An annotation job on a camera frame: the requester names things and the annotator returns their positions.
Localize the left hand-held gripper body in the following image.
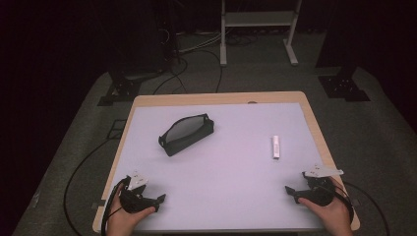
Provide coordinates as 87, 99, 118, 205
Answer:
119, 169, 159, 214

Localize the black pencil case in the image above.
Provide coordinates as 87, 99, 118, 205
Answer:
157, 113, 215, 157

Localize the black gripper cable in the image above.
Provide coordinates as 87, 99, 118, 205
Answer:
328, 181, 391, 236
100, 176, 132, 236

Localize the black floor cable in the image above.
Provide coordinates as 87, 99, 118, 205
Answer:
151, 48, 224, 95
63, 137, 123, 236

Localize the person's right hand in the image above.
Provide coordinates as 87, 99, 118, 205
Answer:
297, 177, 354, 236

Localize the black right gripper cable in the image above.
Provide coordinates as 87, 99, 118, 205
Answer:
328, 181, 391, 236

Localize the white table mat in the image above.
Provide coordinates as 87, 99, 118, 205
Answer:
103, 102, 327, 231

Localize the person's left hand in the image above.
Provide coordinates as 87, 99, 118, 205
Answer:
105, 182, 157, 236

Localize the black floor frame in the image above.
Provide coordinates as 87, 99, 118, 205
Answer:
105, 118, 128, 141

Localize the black stand base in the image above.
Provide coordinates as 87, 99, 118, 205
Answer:
315, 0, 372, 103
96, 63, 155, 107

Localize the white eraser stick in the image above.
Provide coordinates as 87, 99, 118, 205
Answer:
271, 135, 281, 160

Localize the white metal stand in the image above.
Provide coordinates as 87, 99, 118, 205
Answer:
219, 0, 303, 68

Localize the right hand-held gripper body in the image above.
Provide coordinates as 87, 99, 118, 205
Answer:
297, 164, 345, 207

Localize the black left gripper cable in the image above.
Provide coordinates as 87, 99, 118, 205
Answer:
100, 176, 132, 236

